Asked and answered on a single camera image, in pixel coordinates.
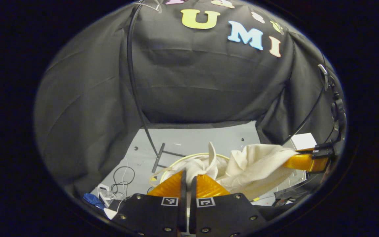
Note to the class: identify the small white box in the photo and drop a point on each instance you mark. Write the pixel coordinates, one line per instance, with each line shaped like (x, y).
(304, 141)

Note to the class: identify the cream collared shirt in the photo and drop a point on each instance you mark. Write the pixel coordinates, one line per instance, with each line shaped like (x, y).
(255, 164)

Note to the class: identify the white power adapter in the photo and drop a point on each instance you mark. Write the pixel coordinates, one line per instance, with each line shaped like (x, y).
(105, 196)

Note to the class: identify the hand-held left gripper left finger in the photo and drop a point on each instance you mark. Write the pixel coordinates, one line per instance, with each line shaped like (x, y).
(183, 204)

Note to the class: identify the black camera stand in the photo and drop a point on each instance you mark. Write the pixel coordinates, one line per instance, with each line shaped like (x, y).
(339, 112)

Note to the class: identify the white laundry hamper yellow rim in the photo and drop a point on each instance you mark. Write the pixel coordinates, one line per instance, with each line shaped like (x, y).
(223, 163)

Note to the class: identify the black clothes rack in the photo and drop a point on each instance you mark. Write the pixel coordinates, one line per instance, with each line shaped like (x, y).
(133, 92)

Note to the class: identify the black backdrop cloth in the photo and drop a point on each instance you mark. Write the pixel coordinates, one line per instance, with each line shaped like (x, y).
(192, 82)

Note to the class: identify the blue cloth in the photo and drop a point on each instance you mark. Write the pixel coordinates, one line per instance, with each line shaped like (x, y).
(93, 200)

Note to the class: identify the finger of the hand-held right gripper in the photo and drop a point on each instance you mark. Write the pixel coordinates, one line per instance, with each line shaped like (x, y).
(303, 162)

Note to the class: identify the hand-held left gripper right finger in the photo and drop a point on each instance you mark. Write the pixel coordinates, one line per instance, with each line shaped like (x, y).
(192, 207)

